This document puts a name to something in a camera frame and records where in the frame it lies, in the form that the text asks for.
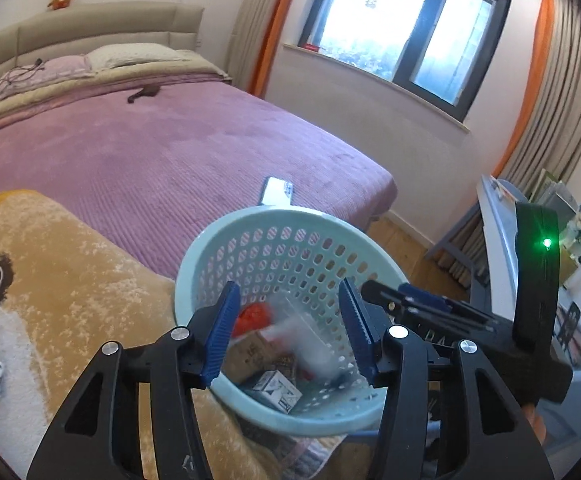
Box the brown cardboard box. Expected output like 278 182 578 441
222 332 297 385

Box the small white carton box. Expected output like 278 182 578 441
246 370 303 415

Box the light blue plastic basket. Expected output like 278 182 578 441
174 206 407 437

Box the clear plastic bottle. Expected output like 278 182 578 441
263 290 343 382

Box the person's right hand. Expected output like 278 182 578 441
522 404 548 444

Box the white desk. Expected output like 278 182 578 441
477 174 527 321

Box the round bear pattern rug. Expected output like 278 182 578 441
0 188 347 480

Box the purple bed cover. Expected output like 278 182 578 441
0 78 398 278

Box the orange beige right curtain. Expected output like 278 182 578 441
440 0 581 281

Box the orange beige curtain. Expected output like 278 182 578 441
440 0 581 281
225 0 293 98

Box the white remote on bed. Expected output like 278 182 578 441
259 177 294 207

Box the dark object on bed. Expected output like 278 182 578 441
127 84 161 104

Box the pink pillow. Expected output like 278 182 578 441
0 55 93 101

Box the cream pillow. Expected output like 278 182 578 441
86 42 194 72

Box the beige folded blanket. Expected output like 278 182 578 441
0 52 231 118

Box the beige padded headboard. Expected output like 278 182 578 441
0 1 204 78

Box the orange beige left curtain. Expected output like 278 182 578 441
225 0 293 98

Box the window with dark frame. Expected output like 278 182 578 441
298 0 512 122

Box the black cable on pillow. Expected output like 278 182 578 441
0 57 46 86

